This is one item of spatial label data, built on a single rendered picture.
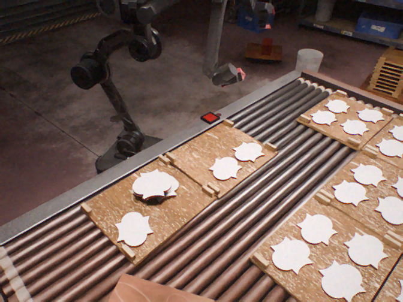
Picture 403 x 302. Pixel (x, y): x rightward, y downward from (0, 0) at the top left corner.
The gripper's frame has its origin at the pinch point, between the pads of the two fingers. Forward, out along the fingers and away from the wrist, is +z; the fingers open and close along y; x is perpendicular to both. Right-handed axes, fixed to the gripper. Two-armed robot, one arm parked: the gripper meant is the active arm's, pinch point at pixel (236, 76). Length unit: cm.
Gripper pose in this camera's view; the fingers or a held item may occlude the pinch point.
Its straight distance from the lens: 179.4
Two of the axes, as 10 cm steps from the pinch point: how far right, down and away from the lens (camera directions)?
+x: -2.7, -9.6, -1.0
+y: 7.5, -1.5, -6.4
